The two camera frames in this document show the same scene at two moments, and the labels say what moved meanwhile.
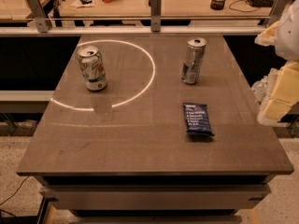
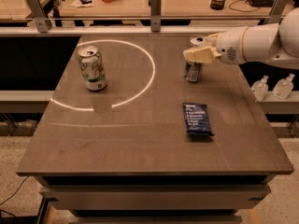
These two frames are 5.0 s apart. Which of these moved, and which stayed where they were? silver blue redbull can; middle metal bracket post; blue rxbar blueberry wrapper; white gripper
Moved: white gripper
Stayed: blue rxbar blueberry wrapper; middle metal bracket post; silver blue redbull can
